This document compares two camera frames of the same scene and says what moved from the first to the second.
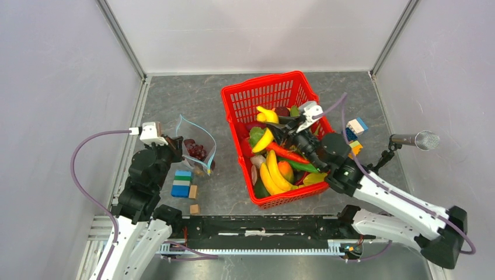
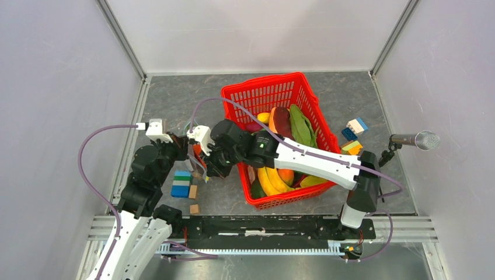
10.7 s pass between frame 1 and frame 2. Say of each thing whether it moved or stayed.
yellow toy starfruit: stayed
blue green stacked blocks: stayed
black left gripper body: stayed
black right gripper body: moved
